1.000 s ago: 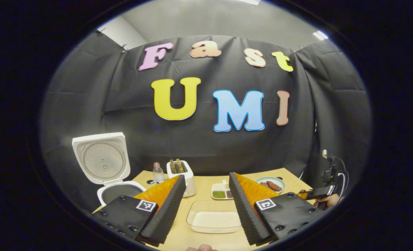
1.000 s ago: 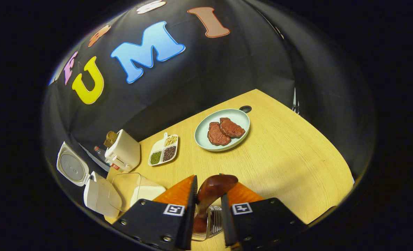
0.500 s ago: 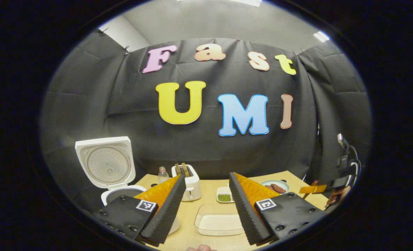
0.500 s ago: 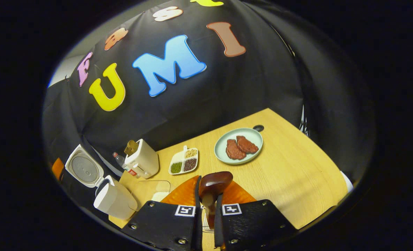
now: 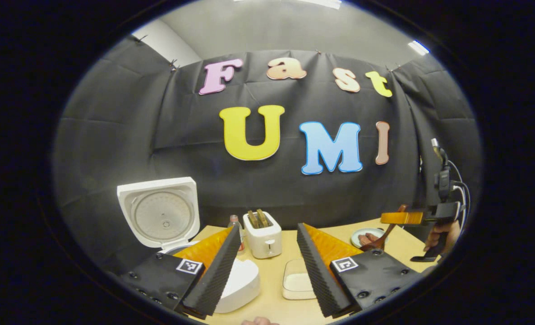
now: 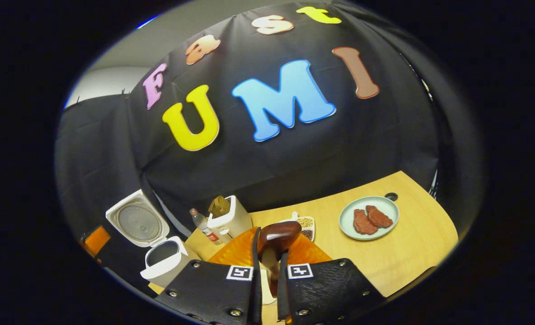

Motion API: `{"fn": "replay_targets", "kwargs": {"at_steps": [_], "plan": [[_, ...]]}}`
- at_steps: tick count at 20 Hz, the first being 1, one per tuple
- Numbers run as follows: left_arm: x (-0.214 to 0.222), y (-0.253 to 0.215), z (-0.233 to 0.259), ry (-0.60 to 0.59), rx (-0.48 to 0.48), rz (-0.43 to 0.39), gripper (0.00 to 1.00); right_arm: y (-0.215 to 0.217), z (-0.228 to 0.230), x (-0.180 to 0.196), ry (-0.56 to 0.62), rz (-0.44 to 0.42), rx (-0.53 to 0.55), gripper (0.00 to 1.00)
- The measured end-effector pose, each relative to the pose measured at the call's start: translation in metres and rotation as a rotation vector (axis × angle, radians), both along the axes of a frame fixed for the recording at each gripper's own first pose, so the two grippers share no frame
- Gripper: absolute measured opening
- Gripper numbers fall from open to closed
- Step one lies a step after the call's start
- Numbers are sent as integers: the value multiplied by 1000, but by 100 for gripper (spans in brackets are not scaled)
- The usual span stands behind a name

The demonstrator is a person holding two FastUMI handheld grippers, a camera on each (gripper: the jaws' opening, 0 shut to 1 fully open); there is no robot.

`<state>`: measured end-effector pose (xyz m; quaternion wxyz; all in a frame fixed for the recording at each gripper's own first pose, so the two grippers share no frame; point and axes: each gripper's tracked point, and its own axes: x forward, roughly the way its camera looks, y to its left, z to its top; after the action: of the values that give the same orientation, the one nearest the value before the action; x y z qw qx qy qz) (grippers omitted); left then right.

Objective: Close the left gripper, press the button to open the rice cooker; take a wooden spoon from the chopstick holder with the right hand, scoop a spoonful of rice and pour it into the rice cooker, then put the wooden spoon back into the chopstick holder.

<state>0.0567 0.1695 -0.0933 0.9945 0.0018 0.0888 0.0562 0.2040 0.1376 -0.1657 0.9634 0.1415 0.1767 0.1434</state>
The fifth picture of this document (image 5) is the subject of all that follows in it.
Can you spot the brown meat slice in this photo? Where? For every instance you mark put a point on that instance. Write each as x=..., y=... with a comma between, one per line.
x=374, y=237
x=363, y=240

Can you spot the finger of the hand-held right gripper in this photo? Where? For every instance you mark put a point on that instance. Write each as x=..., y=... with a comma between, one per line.
x=400, y=218

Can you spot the white rice cooker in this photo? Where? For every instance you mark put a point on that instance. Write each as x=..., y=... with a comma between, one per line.
x=161, y=212

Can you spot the clear plastic water bottle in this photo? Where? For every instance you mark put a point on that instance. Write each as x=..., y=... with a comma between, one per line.
x=237, y=223

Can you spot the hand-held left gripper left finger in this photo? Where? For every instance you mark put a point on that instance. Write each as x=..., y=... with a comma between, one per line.
x=215, y=280

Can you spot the dark wooden spoon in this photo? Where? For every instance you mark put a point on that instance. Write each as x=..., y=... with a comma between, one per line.
x=382, y=237

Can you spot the brown toast slice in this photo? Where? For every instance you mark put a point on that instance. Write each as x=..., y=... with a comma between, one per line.
x=252, y=219
x=263, y=217

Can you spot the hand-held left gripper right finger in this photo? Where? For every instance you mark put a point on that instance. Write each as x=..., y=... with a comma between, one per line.
x=319, y=275

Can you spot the pale green plate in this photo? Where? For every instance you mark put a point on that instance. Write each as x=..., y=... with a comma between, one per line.
x=355, y=237

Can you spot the small ceiling light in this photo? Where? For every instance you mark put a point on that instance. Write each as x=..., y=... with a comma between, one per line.
x=418, y=47

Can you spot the white toaster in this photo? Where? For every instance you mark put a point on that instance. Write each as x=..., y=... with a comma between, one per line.
x=263, y=241

